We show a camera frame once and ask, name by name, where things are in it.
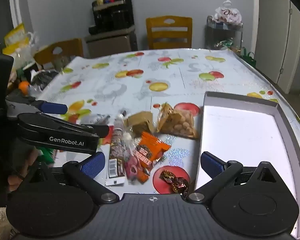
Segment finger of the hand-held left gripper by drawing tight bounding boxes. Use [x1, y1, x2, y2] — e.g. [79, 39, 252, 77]
[52, 118, 110, 138]
[20, 97, 68, 115]

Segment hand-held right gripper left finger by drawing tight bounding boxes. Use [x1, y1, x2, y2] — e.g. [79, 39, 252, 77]
[24, 152, 119, 203]

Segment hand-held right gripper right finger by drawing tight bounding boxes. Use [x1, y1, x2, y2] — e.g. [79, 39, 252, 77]
[186, 151, 278, 203]

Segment long chocolate bar packet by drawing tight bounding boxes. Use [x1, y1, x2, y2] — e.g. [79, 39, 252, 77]
[105, 127, 127, 187]

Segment shallow white cardboard box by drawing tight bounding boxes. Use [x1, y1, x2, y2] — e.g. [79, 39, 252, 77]
[194, 91, 300, 239]

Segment clear packet of pink candy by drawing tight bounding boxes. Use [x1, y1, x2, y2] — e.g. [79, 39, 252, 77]
[122, 132, 140, 183]

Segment dark red candy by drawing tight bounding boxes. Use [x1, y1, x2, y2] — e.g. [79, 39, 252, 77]
[160, 169, 190, 196]

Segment small brown snack packet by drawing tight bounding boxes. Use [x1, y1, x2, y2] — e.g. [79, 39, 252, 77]
[126, 110, 155, 133]

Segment clear bag of round nuts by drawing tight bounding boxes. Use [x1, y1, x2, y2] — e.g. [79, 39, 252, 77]
[157, 102, 200, 138]

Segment orange snack packet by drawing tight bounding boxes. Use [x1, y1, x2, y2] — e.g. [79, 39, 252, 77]
[134, 131, 171, 183]

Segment person's left hand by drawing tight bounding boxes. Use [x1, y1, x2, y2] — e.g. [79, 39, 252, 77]
[7, 148, 42, 188]

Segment orange fruit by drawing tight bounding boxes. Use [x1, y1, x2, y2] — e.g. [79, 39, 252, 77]
[18, 80, 31, 92]

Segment clear glass jar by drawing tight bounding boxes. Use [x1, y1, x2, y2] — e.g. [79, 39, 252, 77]
[52, 52, 70, 70]

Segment clear plastic bag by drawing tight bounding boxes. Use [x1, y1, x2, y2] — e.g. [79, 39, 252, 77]
[14, 32, 40, 68]

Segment wooden chair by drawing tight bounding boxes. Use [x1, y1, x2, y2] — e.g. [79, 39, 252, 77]
[34, 38, 84, 69]
[146, 16, 193, 50]

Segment fruit print tablecloth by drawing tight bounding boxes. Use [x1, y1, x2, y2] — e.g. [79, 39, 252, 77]
[36, 48, 300, 195]

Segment yellow bag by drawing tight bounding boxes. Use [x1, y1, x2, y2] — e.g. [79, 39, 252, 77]
[3, 23, 32, 53]

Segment grey cabinet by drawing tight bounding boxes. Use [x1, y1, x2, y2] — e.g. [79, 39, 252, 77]
[84, 26, 138, 58]

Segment black appliance on cabinet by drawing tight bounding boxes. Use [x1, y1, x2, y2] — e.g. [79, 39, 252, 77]
[88, 0, 135, 35]

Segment green tote bag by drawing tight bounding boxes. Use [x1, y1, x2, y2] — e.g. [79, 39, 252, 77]
[236, 47, 256, 67]

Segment green foil packets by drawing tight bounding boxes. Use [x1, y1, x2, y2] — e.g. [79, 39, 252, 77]
[216, 38, 235, 50]

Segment white door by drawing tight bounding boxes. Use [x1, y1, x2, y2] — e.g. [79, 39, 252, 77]
[254, 0, 300, 95]

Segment white plastic bag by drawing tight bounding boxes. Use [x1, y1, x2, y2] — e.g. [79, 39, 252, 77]
[214, 0, 242, 25]

